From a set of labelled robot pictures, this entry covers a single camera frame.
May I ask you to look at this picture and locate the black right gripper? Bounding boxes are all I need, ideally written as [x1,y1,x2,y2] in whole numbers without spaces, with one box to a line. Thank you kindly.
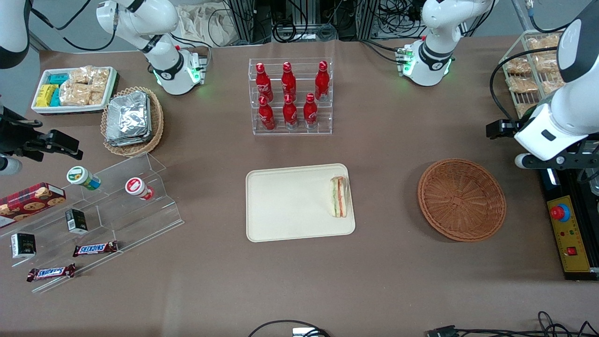
[0,107,84,162]

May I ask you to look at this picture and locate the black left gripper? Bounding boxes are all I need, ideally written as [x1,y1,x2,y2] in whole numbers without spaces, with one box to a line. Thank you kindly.
[486,105,543,140]

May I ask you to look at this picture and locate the triangular sandwich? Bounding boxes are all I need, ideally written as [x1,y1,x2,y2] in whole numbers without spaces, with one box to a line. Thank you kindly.
[329,176,348,218]

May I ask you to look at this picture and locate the white rectangular snack tray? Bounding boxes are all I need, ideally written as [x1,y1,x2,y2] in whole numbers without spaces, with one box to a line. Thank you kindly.
[31,66,118,115]

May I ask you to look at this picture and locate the round brown wicker basket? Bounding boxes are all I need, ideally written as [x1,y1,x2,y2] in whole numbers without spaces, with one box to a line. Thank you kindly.
[417,159,507,242]

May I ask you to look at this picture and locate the oval light wicker basket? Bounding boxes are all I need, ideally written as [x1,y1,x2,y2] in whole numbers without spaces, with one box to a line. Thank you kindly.
[101,86,165,157]

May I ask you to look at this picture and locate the cream plastic tray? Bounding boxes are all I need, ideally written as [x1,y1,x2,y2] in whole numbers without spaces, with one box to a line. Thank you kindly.
[245,163,356,243]

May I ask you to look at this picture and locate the green lid snack cup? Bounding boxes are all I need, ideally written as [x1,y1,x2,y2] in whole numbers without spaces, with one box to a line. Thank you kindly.
[66,166,102,191]

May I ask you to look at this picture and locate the yellow snack pack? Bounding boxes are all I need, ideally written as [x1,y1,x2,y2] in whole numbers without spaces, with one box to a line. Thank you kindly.
[36,84,59,108]

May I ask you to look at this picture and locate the red plaid cookie box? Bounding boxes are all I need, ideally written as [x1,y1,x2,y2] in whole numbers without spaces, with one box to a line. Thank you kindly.
[0,182,67,229]

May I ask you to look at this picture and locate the silver foil pack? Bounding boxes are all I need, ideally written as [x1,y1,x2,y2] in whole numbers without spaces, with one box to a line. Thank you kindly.
[107,92,149,140]
[105,96,153,147]

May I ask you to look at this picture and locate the small black box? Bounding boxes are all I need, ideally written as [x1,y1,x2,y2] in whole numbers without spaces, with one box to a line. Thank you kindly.
[11,233,37,259]
[65,208,88,234]

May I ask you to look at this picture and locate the red lid snack cup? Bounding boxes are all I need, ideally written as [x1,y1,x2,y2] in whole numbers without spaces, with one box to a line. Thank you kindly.
[125,177,154,201]

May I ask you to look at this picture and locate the clear acrylic step display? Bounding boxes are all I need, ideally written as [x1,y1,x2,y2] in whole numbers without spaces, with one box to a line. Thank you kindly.
[0,152,185,294]

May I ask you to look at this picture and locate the red emergency stop button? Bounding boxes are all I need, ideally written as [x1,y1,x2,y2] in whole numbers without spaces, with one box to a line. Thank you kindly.
[550,204,572,223]

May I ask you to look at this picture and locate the snickers chocolate bar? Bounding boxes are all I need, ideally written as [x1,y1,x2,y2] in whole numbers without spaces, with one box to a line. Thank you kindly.
[73,241,119,257]
[27,264,76,282]

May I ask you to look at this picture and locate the black yellow control box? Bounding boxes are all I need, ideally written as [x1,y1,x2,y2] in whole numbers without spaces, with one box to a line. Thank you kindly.
[536,166,599,281]

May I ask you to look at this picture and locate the red cola bottle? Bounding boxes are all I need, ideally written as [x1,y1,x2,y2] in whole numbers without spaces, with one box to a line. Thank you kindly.
[281,62,297,100]
[255,63,274,103]
[258,96,276,131]
[303,93,319,129]
[282,94,299,130]
[314,61,330,102]

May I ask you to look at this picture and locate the beige crumpled bag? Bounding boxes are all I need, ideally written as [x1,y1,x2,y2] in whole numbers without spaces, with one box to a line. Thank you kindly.
[174,4,237,47]

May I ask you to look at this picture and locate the clear acrylic bottle rack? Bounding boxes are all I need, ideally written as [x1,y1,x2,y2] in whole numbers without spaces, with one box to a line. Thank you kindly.
[248,58,334,136]

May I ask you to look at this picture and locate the white wire rack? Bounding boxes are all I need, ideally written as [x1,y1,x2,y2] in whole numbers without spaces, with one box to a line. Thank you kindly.
[498,29,577,117]

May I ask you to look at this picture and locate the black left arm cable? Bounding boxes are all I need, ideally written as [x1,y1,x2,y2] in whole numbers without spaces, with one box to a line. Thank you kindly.
[489,44,562,123]

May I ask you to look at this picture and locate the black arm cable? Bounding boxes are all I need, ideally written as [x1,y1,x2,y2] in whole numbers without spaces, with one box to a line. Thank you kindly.
[29,0,117,52]
[489,44,562,123]

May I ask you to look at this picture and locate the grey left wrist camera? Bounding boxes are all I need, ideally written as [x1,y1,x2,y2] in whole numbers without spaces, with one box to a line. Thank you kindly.
[514,139,599,170]

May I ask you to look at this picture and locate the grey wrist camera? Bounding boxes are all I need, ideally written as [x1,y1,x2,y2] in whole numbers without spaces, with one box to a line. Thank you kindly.
[0,156,23,176]
[514,139,599,170]

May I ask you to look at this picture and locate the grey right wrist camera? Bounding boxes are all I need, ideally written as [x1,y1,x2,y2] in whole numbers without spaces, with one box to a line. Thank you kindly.
[0,156,23,176]

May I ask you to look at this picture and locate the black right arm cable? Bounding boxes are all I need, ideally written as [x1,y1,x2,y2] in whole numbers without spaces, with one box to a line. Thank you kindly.
[29,0,117,52]

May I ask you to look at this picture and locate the black tangled floor cables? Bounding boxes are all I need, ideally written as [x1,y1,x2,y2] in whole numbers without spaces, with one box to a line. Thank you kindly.
[425,311,599,337]

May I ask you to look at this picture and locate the aluminium frame with cables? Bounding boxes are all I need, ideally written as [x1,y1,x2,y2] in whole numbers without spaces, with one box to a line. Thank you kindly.
[225,0,424,44]

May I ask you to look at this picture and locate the black looped floor cable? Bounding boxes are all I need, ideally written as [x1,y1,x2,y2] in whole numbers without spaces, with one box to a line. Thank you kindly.
[247,319,331,337]

